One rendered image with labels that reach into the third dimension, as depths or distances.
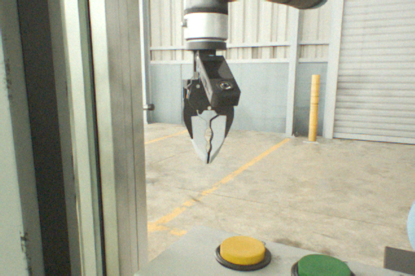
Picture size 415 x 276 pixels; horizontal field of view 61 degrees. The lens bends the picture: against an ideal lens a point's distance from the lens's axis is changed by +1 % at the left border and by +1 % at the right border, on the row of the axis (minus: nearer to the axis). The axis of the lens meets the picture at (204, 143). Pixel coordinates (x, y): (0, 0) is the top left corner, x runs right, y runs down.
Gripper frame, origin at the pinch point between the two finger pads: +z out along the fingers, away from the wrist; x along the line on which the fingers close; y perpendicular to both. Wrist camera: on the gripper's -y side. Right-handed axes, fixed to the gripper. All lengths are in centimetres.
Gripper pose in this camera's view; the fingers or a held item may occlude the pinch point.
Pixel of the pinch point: (208, 157)
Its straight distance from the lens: 62.3
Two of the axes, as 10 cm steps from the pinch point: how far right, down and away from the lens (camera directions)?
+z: 0.0, 9.8, 2.0
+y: -2.0, -2.0, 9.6
